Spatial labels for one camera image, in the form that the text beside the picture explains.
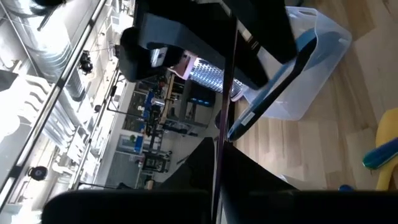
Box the black ceiling lamp cluster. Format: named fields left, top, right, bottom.
left=78, top=50, right=95, bottom=75

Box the black round ceiling lamp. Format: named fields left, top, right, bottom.
left=27, top=166, right=50, bottom=182

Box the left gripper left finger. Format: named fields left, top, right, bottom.
left=42, top=136, right=215, bottom=224

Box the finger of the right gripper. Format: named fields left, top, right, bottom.
left=231, top=30, right=270, bottom=90
left=239, top=0, right=298, bottom=65

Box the long ceiling light bar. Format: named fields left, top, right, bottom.
left=0, top=0, right=108, bottom=215

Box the yellow silicone spatula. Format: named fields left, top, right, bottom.
left=374, top=107, right=398, bottom=191

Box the pink metal box grater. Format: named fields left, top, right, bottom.
left=173, top=53, right=248, bottom=103

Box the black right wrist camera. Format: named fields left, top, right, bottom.
left=119, top=26, right=185, bottom=83

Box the clear plastic storage bin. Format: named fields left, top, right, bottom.
left=244, top=6, right=354, bottom=122

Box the black slotted spoon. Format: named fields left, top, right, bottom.
left=228, top=36, right=318, bottom=142

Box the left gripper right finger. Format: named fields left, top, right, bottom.
left=220, top=141, right=398, bottom=224

